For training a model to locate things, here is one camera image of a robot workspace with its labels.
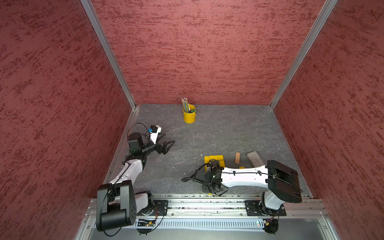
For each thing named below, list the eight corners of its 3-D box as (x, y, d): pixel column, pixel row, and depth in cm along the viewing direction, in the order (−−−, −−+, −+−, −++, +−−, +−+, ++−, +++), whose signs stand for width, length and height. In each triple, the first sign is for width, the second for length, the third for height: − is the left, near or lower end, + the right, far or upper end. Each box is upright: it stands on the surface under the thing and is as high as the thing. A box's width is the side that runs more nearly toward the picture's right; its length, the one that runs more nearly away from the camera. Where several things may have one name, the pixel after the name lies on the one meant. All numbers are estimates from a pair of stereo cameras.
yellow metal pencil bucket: (183, 123, 111) (182, 113, 103) (183, 113, 117) (183, 104, 109) (195, 123, 111) (195, 114, 103) (195, 113, 117) (195, 104, 109)
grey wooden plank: (252, 168, 90) (253, 166, 87) (245, 154, 96) (247, 152, 93) (262, 166, 91) (264, 163, 88) (255, 152, 97) (256, 150, 94)
